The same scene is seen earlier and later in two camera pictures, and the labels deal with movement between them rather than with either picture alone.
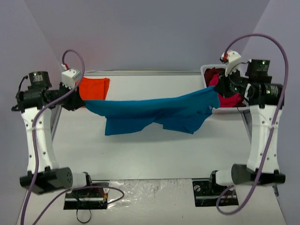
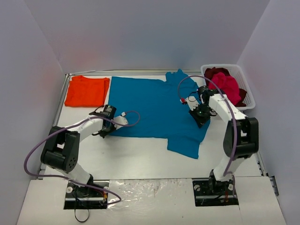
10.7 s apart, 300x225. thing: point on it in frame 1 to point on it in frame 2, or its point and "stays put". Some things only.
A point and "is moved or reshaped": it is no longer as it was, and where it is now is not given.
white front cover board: (158, 202) stays put
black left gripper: (70, 98) to (104, 131)
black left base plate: (91, 198) stays put
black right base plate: (205, 195) stays put
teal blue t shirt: (183, 114) is moved or reshaped
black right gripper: (227, 86) to (200, 120)
